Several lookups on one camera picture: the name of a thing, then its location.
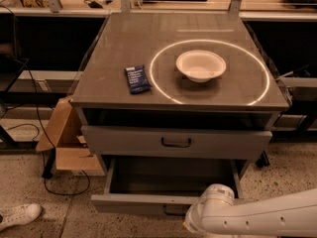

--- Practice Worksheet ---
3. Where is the grey top drawer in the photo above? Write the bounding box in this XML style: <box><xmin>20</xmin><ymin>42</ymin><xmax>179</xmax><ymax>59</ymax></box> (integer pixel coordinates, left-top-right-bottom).
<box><xmin>81</xmin><ymin>126</ymin><xmax>271</xmax><ymax>160</ymax></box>

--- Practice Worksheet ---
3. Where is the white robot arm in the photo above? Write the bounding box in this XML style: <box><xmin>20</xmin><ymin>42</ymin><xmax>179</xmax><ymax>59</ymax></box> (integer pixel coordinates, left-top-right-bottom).
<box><xmin>184</xmin><ymin>183</ymin><xmax>317</xmax><ymax>238</ymax></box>

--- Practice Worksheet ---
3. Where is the dark blue snack bar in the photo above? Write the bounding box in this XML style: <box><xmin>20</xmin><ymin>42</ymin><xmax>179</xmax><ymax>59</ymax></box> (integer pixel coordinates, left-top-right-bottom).
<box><xmin>124</xmin><ymin>64</ymin><xmax>152</xmax><ymax>94</ymax></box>

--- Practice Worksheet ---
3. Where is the white sneaker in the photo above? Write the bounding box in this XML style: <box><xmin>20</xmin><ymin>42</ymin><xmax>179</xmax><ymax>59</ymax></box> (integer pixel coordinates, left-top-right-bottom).
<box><xmin>0</xmin><ymin>203</ymin><xmax>42</xmax><ymax>231</ymax></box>

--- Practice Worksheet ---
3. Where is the grey drawer cabinet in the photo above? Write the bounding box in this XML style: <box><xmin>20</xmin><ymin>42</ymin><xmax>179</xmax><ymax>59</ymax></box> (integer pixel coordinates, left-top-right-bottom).
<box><xmin>70</xmin><ymin>11</ymin><xmax>291</xmax><ymax>180</ymax></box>

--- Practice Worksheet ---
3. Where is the black top drawer handle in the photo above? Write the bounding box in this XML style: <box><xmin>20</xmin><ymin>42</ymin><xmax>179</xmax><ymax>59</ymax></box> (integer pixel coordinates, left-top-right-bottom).
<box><xmin>160</xmin><ymin>137</ymin><xmax>192</xmax><ymax>148</ymax></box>

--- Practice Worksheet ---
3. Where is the white paper bowl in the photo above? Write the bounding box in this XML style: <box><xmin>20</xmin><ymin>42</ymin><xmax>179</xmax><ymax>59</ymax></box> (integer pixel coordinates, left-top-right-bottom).
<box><xmin>175</xmin><ymin>50</ymin><xmax>227</xmax><ymax>82</ymax></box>

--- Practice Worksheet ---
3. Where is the black middle drawer handle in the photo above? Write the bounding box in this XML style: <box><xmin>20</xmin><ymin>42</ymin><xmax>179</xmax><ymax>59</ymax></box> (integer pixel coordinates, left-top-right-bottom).
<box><xmin>162</xmin><ymin>204</ymin><xmax>188</xmax><ymax>216</ymax></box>

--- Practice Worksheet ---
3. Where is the black floor cable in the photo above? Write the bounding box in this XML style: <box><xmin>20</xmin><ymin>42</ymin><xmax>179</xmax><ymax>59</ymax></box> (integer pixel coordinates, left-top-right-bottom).
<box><xmin>0</xmin><ymin>3</ymin><xmax>91</xmax><ymax>196</ymax></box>

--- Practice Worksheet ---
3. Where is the black drawer handle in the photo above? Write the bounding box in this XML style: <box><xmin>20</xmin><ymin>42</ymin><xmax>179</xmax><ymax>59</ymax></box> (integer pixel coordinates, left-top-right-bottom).
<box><xmin>160</xmin><ymin>137</ymin><xmax>192</xmax><ymax>148</ymax></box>
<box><xmin>162</xmin><ymin>204</ymin><xmax>188</xmax><ymax>216</ymax></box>

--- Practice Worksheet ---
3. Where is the brown cardboard box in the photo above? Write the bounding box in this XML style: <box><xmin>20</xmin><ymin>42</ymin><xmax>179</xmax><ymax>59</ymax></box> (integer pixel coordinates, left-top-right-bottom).
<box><xmin>36</xmin><ymin>97</ymin><xmax>104</xmax><ymax>179</ymax></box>

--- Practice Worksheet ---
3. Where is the grey drawer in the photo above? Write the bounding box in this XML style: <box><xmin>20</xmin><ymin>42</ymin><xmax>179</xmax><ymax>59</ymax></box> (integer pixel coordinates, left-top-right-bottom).
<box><xmin>91</xmin><ymin>157</ymin><xmax>242</xmax><ymax>215</ymax></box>
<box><xmin>81</xmin><ymin>126</ymin><xmax>271</xmax><ymax>160</ymax></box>

